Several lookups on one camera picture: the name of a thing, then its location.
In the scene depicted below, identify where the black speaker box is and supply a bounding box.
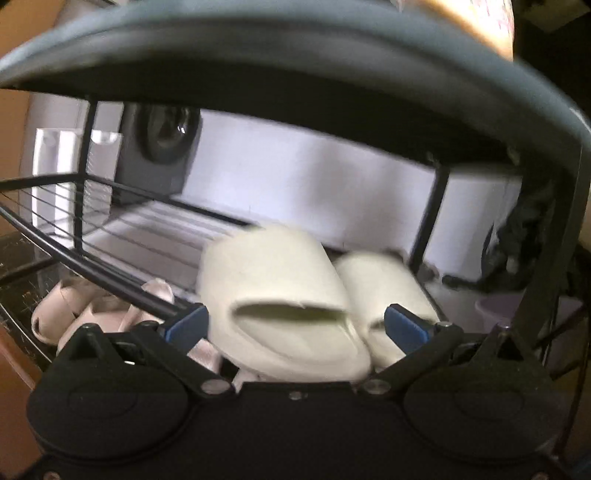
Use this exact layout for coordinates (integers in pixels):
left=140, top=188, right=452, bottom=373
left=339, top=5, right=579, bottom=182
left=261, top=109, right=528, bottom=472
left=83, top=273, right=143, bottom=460
left=113, top=102, right=204, bottom=206

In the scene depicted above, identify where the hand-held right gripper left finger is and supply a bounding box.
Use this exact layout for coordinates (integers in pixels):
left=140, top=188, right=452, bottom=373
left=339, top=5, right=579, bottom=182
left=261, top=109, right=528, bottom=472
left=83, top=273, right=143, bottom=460
left=58, top=305, right=234, bottom=400

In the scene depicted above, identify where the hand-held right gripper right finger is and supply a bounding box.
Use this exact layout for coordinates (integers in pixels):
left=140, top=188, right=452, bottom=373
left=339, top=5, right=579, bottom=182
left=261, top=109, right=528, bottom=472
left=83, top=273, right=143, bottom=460
left=362, top=304, right=536, bottom=398

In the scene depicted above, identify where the large cream slide slipper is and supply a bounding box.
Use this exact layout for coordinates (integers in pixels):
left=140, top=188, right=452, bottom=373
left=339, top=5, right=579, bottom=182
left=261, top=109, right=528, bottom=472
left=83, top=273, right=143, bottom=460
left=196, top=224, right=372, bottom=384

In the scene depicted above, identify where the pale pink slipper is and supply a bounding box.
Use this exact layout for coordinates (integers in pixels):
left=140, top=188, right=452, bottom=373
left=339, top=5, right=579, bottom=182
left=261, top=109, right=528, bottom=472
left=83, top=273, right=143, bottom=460
left=30, top=279, right=95, bottom=344
left=60, top=278, right=176, bottom=356

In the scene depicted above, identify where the purple basin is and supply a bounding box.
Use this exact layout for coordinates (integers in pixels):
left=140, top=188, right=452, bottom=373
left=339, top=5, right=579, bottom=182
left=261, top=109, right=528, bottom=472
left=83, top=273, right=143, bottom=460
left=475, top=295, right=527, bottom=325

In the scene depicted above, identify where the white box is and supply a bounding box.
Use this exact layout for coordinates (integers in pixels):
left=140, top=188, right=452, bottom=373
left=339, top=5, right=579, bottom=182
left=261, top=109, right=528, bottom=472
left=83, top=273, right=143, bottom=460
left=36, top=128, right=123, bottom=236

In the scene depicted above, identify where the brown board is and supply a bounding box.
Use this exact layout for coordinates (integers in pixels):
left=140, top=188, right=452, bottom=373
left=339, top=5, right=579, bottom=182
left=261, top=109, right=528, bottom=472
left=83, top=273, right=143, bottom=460
left=0, top=88, right=47, bottom=232

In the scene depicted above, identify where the black fuzzy object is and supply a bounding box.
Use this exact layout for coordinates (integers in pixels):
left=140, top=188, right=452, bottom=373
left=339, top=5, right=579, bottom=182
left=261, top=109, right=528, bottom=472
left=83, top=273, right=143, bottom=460
left=442, top=180, right=561, bottom=296

